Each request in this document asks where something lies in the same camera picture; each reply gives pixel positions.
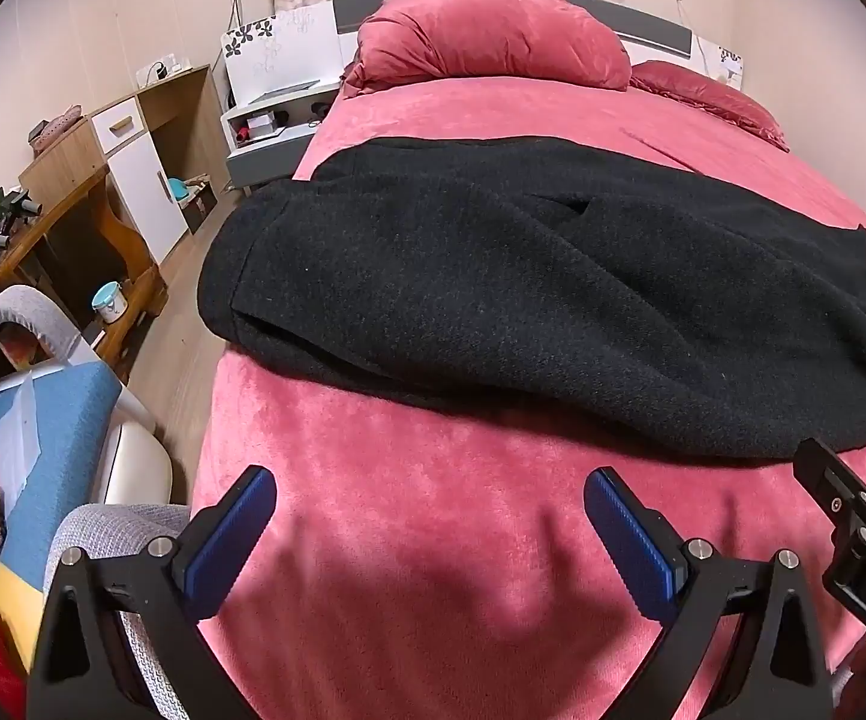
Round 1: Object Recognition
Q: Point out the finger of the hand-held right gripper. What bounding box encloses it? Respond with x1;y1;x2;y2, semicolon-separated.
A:
793;437;866;541

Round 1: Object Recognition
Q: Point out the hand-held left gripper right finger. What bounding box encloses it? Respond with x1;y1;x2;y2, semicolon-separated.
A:
583;466;833;720

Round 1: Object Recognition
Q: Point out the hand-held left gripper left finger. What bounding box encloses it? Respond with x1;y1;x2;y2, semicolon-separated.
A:
26;465;278;720

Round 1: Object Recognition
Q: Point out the black wool coat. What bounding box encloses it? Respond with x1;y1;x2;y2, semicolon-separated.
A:
197;136;866;462

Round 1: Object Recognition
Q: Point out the white sofa armrest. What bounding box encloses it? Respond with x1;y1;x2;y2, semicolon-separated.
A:
94;388;173;505

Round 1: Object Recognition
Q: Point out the grey knit fabric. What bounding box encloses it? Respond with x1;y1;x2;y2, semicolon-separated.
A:
41;502;205;720

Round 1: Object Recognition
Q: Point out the bed with pink sheet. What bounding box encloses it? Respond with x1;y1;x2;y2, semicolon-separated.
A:
191;79;866;720

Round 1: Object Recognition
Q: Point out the blue sofa cushion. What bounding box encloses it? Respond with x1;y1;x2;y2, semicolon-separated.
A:
0;360;125;680

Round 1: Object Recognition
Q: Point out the white paper sheet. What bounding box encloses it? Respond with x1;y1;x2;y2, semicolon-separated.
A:
0;366;68;497

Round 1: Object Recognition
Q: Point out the teal white pot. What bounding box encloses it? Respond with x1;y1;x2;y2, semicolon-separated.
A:
92;281;129;325

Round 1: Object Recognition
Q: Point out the grey chair armrest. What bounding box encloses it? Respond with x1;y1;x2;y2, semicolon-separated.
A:
0;285;98;370

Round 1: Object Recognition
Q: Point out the white grey nightstand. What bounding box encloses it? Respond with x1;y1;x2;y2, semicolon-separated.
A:
221;81;340;192

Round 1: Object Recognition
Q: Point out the black green device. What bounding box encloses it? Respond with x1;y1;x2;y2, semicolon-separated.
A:
0;187;42;275

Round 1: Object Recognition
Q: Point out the wooden desk with white cabinet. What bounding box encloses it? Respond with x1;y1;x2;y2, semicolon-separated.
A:
0;64;235;383

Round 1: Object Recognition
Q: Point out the red pillow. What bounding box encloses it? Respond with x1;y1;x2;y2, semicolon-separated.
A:
632;60;790;152

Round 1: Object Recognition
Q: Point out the white floral headboard panel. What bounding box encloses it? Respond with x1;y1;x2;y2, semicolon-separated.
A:
221;4;342;110
695;37;747;87

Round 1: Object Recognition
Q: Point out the pink dotted pouch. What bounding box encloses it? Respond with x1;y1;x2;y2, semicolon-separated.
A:
28;109;83;152

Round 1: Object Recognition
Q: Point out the white power strip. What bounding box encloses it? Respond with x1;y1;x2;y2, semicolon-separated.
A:
137;55;188;85

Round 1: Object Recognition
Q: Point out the pink folded duvet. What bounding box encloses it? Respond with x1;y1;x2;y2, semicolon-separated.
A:
343;0;633;95

